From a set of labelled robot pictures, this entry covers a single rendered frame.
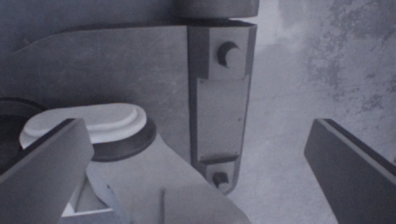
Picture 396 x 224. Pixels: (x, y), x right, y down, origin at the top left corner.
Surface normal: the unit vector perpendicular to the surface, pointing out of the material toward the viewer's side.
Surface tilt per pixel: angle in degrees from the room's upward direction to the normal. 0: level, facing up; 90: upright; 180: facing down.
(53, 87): 0
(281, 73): 0
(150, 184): 90
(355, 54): 0
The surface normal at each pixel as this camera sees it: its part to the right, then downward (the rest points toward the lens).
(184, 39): 0.18, 0.48
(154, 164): 0.00, -0.87
